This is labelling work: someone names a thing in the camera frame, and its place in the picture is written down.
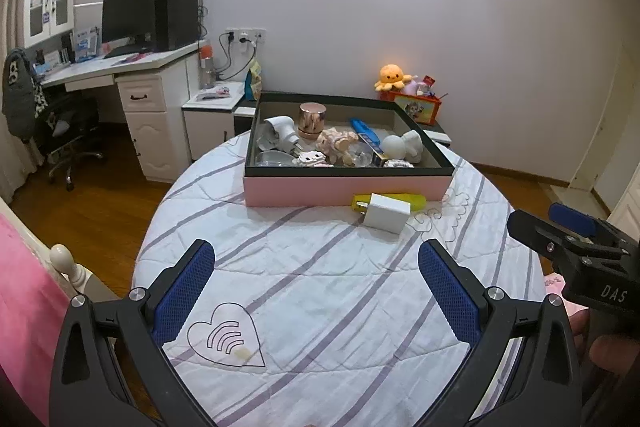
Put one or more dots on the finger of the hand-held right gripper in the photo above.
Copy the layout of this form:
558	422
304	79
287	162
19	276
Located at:
570	216
535	232

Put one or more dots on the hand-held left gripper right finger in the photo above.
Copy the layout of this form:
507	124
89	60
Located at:
450	297

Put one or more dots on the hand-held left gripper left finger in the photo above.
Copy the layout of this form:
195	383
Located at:
182	292

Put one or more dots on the pink box with dark rim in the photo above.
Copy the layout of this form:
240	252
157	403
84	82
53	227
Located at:
345	189

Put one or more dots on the white figurine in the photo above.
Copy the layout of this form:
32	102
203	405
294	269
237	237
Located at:
400	147

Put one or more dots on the blue plastic item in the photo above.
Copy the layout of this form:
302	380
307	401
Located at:
359	126

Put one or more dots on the rose gold cylinder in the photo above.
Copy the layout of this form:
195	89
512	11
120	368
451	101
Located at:
312	122

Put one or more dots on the person's right hand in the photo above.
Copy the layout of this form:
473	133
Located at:
612	354

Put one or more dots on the white door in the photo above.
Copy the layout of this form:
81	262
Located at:
615	147

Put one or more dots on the yellow plastic item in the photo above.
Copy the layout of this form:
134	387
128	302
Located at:
417	202

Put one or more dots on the white cube charger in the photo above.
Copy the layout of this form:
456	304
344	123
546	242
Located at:
385	214

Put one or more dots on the dark-topped low bench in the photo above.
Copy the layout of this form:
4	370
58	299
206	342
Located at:
440	130

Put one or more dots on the small patterned item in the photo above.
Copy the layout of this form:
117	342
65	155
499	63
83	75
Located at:
397	163

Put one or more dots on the white desk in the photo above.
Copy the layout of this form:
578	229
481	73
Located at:
155	142

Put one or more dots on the pink blanket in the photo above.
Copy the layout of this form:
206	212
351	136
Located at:
25	307

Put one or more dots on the clear plastic piece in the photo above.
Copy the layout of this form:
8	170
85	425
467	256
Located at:
272	158

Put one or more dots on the white low cabinet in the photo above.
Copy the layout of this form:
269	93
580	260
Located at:
210	132

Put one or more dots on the blue yellow small box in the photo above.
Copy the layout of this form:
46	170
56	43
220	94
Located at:
375	149

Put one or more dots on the red toy box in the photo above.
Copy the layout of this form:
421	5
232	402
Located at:
420	109

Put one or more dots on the clear plastic ball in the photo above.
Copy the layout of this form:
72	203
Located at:
357	155

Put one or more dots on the white pink socket adapter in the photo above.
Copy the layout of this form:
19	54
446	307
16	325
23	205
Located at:
312	158

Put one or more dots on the pink plush toy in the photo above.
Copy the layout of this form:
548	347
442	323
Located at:
412	88

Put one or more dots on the white plug adapter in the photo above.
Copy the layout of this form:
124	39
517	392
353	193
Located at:
280	129

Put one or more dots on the beige pink doll figurine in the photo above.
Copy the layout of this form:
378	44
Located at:
335	142

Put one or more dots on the pink packet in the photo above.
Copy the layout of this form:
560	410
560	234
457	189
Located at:
215	93

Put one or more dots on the black office chair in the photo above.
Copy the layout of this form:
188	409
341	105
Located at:
70	117

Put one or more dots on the orange octopus plush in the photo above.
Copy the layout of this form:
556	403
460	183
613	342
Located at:
392	76

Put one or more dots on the blue yellow snack bag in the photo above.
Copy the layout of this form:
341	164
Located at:
252	82

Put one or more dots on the red-capped water bottle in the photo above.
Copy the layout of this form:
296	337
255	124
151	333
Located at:
207	69

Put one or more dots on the black keyboard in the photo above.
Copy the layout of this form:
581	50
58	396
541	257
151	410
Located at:
125	51

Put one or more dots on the dark jacket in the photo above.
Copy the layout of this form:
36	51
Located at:
20	92

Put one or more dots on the blue white box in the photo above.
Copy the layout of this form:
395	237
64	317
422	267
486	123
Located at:
86	43

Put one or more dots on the black computer tower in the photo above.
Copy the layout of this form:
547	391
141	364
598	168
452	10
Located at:
175	17

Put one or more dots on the black computer monitor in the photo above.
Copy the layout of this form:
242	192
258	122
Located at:
127	12

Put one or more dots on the white wooden bed frame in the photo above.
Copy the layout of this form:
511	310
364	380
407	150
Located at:
62	257

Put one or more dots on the white wall power outlet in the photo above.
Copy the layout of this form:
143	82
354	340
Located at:
245	33

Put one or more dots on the white glass-door wall cabinet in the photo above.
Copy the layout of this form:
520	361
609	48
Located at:
50	7

